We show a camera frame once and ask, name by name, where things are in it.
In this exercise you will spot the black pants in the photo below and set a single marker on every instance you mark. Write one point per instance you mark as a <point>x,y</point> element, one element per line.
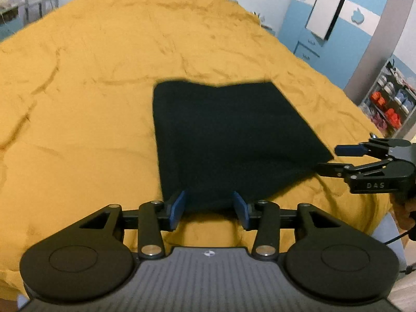
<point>245,139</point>

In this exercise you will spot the yellow bed cover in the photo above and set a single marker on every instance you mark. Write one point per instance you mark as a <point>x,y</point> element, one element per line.
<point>77,128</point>

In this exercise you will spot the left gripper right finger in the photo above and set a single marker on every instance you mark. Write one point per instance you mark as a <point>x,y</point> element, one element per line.
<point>248,214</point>

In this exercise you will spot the blue nightstand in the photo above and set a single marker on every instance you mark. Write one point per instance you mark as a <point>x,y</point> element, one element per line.
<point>263,25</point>

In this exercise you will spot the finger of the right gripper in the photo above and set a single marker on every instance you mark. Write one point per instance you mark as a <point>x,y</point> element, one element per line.
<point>374,147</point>
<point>341,170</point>

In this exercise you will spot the shoe shelf rack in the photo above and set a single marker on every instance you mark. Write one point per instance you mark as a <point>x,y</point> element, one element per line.
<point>390,101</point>

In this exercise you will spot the wardrobe mirror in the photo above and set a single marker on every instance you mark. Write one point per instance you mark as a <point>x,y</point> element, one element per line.
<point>323,17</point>

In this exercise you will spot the blue wardrobe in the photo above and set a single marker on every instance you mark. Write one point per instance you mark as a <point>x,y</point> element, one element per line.
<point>337,57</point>

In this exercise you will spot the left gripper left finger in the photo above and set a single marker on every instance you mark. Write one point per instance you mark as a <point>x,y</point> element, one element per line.
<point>173,210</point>

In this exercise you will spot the metal chair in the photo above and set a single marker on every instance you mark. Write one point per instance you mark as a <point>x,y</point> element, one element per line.
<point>37,9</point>

